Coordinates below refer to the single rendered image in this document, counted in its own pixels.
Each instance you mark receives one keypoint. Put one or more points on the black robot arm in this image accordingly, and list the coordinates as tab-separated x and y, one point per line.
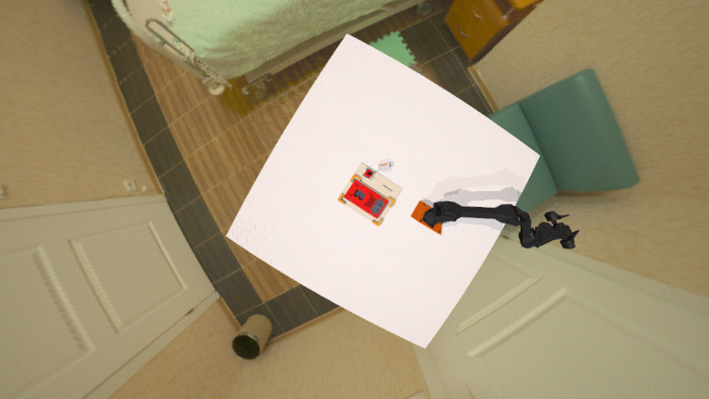
444	211

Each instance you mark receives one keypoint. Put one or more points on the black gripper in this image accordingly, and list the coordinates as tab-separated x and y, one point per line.
567	242

